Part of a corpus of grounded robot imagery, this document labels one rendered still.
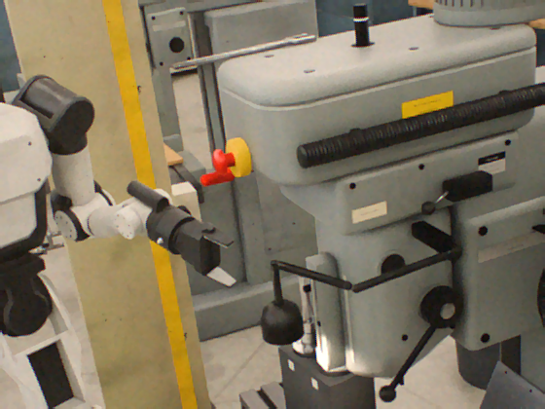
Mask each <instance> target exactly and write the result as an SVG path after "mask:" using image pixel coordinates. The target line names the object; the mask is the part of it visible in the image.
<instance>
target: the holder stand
mask: <svg viewBox="0 0 545 409"><path fill-rule="evenodd" d="M316 348H317V347H315V348H305V347H303V346H302V342H301V339H300V340H299V341H297V342H295V343H292V344H289V345H282V346H280V347H278V352H279V359H280V367H281V374H282V382H283V389H284V396H285V403H286V409H377V403H376V392H375V380H374V378H366V377H361V376H358V375H356V374H354V373H352V372H350V370H348V369H347V368H345V367H344V366H343V365H341V366H339V367H336V368H333V369H331V370H329V371H327V370H326V369H325V368H324V367H323V366H322V365H321V364H320V363H319V362H318V361H317V355H316Z"/></svg>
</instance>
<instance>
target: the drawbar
mask: <svg viewBox="0 0 545 409"><path fill-rule="evenodd" d="M353 12H354V18H355V19H365V18H367V17H368V10H367V4H364V3H361V4H355V5H353ZM354 25H355V38H356V48H366V47H370V37H369V23H368V20H367V19H366V20H360V21H357V20H355V21H354Z"/></svg>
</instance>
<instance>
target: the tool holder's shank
mask: <svg viewBox="0 0 545 409"><path fill-rule="evenodd" d="M298 277H299V285H300V293H301V301H302V316H303V317H304V319H305V320H310V319H313V316H314V312H313V306H312V302H311V295H310V292H309V293H305V292H304V291H303V286H304V285H307V284H309V279H307V278H304V277H301V276H298Z"/></svg>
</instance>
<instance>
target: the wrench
mask: <svg viewBox="0 0 545 409"><path fill-rule="evenodd" d="M315 41H316V37H314V36H312V37H308V35H307V34H303V35H299V36H294V37H290V38H286V39H284V40H283V41H278V42H273V43H269V44H265V45H259V46H255V47H251V48H247V49H242V50H237V51H232V52H227V53H222V54H219V55H214V56H206V57H201V58H197V59H192V60H187V61H183V62H178V63H173V64H171V67H172V68H173V69H175V70H178V69H183V68H187V67H192V66H196V65H201V64H205V63H209V62H214V61H218V60H223V59H227V58H232V57H236V56H246V55H250V54H255V53H259V52H263V51H267V50H272V49H277V48H281V47H286V46H290V45H293V46H297V45H303V44H306V43H311V42H315Z"/></svg>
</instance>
